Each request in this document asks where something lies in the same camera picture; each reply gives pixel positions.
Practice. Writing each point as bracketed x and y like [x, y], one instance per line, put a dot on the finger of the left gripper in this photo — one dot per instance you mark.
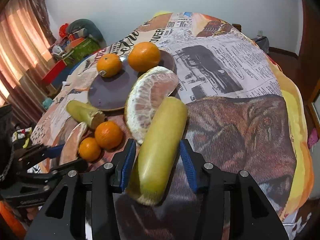
[41, 152]

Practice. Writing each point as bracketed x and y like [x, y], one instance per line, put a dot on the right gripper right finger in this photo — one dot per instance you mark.
[252, 215]

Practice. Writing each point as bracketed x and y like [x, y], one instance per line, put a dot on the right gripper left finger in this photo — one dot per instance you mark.
[63, 214]

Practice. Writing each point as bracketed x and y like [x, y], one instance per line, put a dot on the thin peeled pomelo slice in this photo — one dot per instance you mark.
[70, 150]

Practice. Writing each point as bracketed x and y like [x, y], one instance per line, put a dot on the short green sugarcane piece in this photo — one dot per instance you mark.
[83, 112]

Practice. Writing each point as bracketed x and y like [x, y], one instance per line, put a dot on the yellow-green sugarcane piece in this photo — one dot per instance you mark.
[151, 171]

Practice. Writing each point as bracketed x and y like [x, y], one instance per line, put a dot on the large peeled pomelo segment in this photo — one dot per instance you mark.
[145, 97]

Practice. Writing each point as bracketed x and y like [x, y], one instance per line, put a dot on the smaller mandarin orange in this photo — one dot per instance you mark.
[89, 150]

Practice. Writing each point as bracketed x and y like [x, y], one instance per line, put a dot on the small mandarin orange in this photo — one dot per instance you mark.
[108, 135]

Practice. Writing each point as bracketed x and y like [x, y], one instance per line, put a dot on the red flat box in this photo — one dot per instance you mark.
[54, 72]

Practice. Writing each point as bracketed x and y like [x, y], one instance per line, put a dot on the dark purple round plate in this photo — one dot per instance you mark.
[111, 93]

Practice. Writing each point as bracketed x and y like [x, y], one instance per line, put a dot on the newspaper print bed blanket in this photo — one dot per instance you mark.
[244, 113]

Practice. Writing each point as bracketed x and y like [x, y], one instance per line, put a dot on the orange with sticker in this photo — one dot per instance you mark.
[109, 65]

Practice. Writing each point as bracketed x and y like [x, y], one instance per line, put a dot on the green patterned box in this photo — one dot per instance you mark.
[84, 49]

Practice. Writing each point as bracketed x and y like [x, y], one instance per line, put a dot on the pink orange window curtain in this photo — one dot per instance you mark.
[25, 56]

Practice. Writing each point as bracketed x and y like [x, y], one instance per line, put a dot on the large orange on plate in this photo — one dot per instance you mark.
[144, 56]

